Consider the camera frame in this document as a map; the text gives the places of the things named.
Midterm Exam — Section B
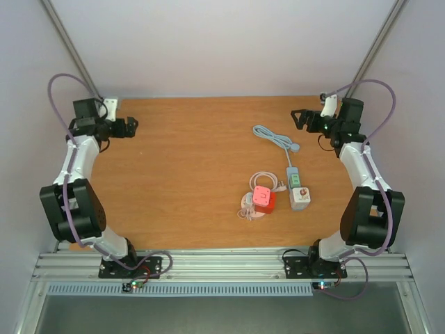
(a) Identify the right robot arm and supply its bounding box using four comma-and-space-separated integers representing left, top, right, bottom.
291, 95, 405, 278

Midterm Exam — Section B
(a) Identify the grey power strip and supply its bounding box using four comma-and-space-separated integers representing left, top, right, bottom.
286, 166, 311, 211

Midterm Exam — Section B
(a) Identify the controller board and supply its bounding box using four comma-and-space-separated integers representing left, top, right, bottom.
121, 281, 145, 293
312, 281, 338, 291

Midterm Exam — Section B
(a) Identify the left controller board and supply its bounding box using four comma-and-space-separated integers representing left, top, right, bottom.
121, 281, 145, 293

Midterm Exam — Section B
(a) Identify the pink square plug adapter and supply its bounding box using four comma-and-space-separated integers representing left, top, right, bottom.
252, 186, 271, 207

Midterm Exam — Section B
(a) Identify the right controller board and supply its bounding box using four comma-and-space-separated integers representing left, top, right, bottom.
312, 281, 338, 291

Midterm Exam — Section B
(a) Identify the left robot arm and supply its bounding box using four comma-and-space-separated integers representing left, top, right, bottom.
40, 97, 140, 277

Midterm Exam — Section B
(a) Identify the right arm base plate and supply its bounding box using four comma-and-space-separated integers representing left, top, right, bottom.
282, 246, 348, 279

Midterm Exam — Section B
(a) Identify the light blue coiled cable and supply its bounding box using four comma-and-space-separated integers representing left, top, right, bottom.
252, 125, 302, 168

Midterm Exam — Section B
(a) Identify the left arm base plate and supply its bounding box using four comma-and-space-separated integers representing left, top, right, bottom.
97, 255, 164, 280

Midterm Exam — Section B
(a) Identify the white cube charger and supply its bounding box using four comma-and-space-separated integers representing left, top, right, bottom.
290, 187, 311, 210

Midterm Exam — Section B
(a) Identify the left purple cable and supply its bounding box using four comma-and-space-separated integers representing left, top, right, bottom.
47, 72, 174, 281

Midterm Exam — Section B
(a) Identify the round pink power socket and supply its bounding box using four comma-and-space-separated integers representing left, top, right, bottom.
237, 193, 265, 221

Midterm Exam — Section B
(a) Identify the blue slotted cable duct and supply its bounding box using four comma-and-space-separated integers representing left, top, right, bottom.
47, 283, 313, 298

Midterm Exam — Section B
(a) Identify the aluminium rail frame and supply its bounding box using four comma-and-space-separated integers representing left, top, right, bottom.
31, 248, 414, 283

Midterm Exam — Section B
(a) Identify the orange cube socket adapter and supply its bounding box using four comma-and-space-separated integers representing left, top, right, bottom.
254, 192, 277, 214

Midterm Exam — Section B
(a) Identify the green plug adapter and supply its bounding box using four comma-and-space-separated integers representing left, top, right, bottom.
289, 173, 301, 189

